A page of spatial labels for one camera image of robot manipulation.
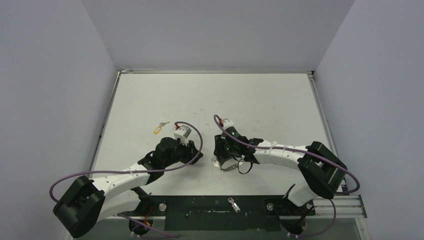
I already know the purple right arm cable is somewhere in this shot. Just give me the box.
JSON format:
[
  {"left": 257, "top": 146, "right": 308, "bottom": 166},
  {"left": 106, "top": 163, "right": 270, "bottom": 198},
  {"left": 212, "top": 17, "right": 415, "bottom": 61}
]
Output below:
[{"left": 213, "top": 114, "right": 361, "bottom": 239}]

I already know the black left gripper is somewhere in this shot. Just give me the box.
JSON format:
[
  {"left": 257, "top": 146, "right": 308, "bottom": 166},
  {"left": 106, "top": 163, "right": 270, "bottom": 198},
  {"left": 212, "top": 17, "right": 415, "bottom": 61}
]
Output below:
[{"left": 163, "top": 137, "right": 203, "bottom": 168}]

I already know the aluminium front rail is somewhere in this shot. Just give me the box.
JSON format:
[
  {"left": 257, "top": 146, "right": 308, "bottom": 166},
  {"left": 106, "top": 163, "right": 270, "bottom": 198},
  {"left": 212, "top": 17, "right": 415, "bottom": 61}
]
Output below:
[{"left": 96, "top": 191, "right": 366, "bottom": 222}]

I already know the silver key with ring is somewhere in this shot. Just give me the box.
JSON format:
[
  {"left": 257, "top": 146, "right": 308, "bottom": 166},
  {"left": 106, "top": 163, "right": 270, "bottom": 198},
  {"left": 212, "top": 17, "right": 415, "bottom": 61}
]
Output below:
[{"left": 159, "top": 121, "right": 170, "bottom": 128}]

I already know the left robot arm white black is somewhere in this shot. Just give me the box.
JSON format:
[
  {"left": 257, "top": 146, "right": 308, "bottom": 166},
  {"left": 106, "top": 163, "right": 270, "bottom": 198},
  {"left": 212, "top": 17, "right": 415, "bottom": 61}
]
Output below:
[{"left": 52, "top": 137, "right": 203, "bottom": 238}]

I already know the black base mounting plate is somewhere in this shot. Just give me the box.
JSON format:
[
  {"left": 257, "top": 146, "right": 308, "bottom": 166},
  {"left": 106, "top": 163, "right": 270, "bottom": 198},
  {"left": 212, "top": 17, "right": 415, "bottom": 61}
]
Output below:
[{"left": 126, "top": 195, "right": 316, "bottom": 232}]

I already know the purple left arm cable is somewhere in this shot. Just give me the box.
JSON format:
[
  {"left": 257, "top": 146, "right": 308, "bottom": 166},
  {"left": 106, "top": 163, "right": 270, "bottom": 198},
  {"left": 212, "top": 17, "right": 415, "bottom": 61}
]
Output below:
[{"left": 49, "top": 121, "right": 204, "bottom": 240}]

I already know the silver carabiner keyring with rings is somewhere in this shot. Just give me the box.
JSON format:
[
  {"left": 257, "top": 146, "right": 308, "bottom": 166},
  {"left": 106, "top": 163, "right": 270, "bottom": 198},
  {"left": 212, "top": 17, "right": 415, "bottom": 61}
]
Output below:
[{"left": 211, "top": 156, "right": 244, "bottom": 172}]

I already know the yellow key tag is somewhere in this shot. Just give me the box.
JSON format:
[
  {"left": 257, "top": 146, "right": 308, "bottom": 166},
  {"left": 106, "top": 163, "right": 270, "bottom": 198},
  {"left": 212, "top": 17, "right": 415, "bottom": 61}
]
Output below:
[{"left": 153, "top": 126, "right": 163, "bottom": 135}]

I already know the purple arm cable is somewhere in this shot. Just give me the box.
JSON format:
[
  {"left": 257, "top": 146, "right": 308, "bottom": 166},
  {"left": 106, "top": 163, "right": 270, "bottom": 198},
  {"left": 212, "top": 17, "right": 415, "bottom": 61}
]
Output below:
[
  {"left": 49, "top": 121, "right": 204, "bottom": 240},
  {"left": 213, "top": 114, "right": 361, "bottom": 239}
]

